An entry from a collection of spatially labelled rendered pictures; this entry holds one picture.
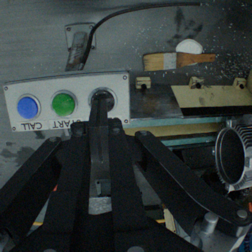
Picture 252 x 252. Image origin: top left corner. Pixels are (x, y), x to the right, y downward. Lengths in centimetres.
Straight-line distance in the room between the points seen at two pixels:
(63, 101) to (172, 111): 31
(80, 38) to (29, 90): 22
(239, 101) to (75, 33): 49
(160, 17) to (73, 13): 20
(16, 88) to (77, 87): 8
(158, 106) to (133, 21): 21
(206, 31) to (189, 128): 29
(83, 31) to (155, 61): 20
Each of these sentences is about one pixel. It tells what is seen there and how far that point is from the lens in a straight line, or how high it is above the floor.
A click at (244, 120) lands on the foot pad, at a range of 56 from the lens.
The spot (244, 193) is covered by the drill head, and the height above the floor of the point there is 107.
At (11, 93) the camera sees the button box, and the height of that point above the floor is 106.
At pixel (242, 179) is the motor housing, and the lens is 54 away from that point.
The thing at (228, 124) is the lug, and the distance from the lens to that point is 57.
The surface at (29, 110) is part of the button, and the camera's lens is 28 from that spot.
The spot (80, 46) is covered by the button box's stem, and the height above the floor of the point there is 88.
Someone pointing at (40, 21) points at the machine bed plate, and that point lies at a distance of 51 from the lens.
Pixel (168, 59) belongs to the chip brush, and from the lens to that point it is 55.
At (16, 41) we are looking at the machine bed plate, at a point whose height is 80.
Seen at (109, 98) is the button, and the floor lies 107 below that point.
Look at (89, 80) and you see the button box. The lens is 26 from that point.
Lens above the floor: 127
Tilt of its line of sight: 43 degrees down
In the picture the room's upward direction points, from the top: 172 degrees clockwise
